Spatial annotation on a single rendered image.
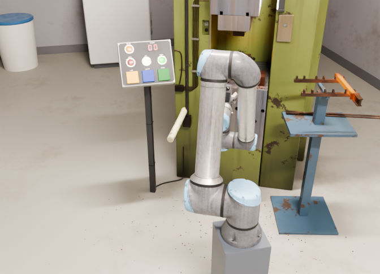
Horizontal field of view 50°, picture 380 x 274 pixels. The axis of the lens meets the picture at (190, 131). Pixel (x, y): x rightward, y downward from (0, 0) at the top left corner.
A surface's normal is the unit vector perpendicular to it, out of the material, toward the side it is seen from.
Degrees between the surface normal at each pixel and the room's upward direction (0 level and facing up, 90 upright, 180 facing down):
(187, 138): 90
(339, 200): 0
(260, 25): 90
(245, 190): 5
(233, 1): 90
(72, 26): 90
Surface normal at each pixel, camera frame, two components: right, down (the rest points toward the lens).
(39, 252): 0.00, -0.88
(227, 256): 0.21, 0.48
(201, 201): -0.22, 0.22
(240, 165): -0.20, 0.47
